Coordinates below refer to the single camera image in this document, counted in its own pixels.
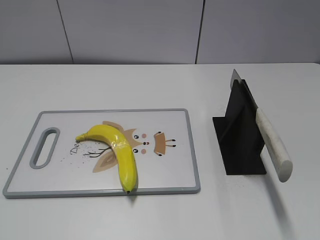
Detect white-handled kitchen knife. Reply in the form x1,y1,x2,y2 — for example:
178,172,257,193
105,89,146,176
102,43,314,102
230,69,293,183

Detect white grey-rimmed cutting board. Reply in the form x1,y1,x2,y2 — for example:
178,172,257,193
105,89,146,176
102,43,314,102
3,108,201,199

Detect yellow plastic banana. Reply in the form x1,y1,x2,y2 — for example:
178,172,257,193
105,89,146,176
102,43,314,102
75,124,138,194

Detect black knife stand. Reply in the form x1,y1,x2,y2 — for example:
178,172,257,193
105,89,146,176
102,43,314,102
212,79,267,176

